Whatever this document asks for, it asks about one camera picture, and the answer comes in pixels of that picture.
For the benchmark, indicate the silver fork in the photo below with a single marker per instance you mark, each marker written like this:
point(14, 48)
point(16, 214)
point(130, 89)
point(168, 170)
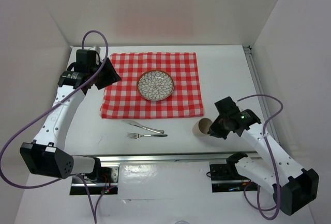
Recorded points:
point(137, 135)

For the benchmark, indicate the aluminium rail right side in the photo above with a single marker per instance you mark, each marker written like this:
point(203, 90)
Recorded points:
point(259, 90)

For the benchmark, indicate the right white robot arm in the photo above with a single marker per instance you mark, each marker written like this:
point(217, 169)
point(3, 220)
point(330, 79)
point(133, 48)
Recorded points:
point(290, 184)

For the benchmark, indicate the silver table knife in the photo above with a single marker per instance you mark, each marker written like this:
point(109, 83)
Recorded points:
point(134, 123)

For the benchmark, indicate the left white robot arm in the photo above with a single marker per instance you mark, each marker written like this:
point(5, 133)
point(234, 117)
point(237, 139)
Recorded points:
point(45, 155)

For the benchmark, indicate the patterned ceramic plate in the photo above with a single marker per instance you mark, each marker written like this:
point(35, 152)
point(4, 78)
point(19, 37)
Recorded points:
point(155, 85)

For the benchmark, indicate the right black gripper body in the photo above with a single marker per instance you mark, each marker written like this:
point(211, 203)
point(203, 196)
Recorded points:
point(219, 127)

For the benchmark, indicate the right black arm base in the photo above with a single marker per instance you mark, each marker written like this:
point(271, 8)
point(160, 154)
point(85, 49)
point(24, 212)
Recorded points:
point(225, 178)

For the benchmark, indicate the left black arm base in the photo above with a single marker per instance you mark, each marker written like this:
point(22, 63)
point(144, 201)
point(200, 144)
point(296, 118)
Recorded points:
point(104, 182)

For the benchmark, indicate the red white checkered cloth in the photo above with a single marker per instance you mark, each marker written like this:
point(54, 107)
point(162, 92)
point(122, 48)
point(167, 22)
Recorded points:
point(122, 99)

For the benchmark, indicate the beige paper cup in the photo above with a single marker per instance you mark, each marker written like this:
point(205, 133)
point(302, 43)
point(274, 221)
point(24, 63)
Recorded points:
point(201, 127)

